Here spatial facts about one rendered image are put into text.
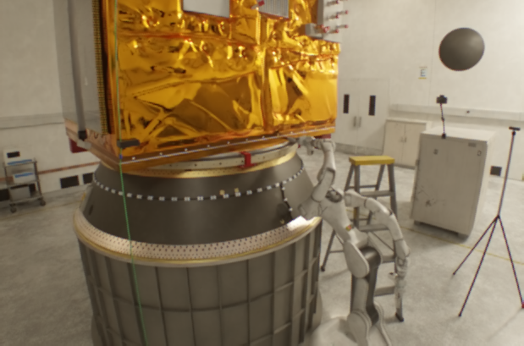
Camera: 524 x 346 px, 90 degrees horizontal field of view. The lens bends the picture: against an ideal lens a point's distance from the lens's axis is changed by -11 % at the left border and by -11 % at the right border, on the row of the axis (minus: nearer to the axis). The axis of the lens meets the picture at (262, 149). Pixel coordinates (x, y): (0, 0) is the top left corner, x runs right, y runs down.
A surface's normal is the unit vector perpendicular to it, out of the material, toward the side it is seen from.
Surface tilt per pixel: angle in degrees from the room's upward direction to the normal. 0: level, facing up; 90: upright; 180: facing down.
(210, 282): 90
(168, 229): 62
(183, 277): 90
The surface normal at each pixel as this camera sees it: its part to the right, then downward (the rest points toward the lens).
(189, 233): 0.10, -0.27
